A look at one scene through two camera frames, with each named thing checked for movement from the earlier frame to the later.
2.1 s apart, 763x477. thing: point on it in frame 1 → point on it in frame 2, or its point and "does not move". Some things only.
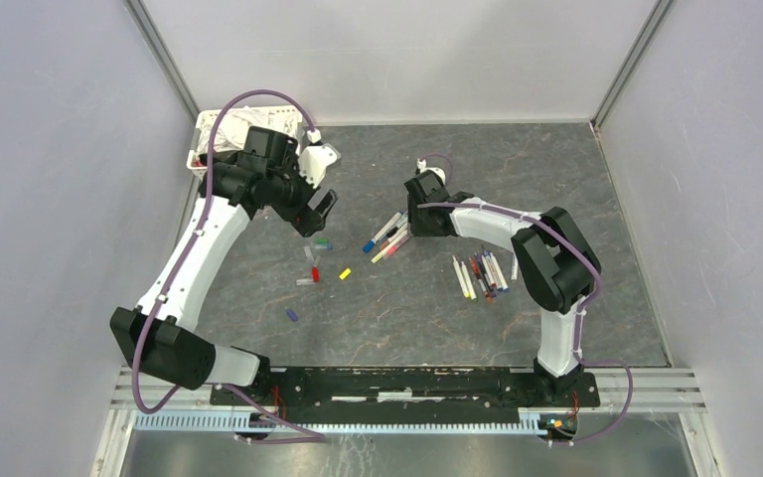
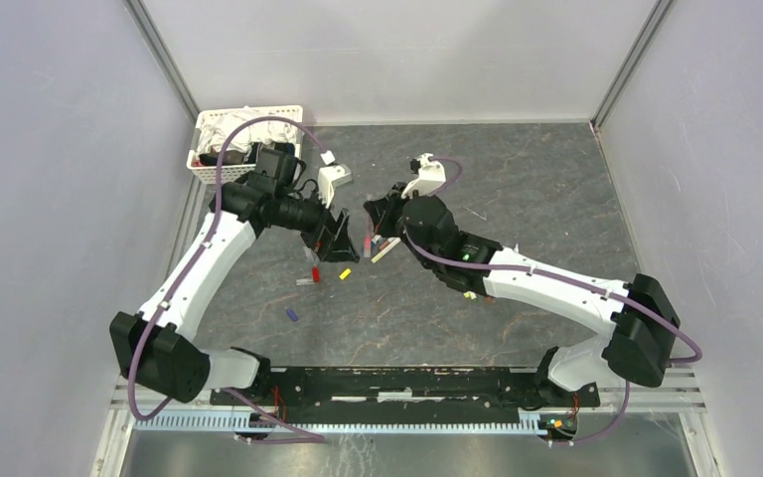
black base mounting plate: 399,395 does not move
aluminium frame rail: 162,60 does not move
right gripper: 417,229 → 384,208
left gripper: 306,220 → 330,238
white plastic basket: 207,116 does not move
